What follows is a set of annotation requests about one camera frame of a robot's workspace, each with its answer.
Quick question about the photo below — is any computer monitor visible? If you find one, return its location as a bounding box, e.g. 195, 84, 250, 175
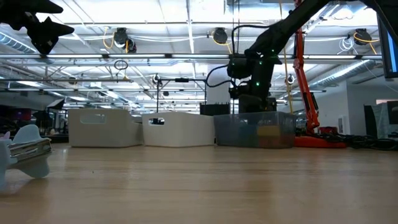
376, 12, 398, 79

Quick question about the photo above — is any silver staple remover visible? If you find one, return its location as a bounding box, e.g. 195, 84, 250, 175
0, 123, 53, 191

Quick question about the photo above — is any white plastic bin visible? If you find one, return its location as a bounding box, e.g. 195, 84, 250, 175
141, 111, 216, 148

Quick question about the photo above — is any black pole stand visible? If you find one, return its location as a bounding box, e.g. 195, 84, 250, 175
155, 77, 208, 113

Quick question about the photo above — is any smoky grey translucent bin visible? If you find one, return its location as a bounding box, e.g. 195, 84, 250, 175
213, 111, 297, 149

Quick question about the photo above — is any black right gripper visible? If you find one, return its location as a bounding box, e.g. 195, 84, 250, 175
229, 78, 278, 114

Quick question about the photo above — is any black cable bundle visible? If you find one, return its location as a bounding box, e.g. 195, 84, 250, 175
295, 128, 398, 152

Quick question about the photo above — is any black perforated box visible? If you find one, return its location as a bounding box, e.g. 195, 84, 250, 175
199, 102, 231, 116

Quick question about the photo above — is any clear translucent plastic bin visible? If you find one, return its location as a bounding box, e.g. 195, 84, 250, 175
67, 108, 144, 148

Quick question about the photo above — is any black ceiling cable reel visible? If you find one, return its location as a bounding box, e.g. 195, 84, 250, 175
212, 27, 229, 45
353, 28, 373, 47
113, 27, 137, 54

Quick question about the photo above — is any red desk lamp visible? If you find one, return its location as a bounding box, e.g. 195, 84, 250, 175
292, 0, 348, 149

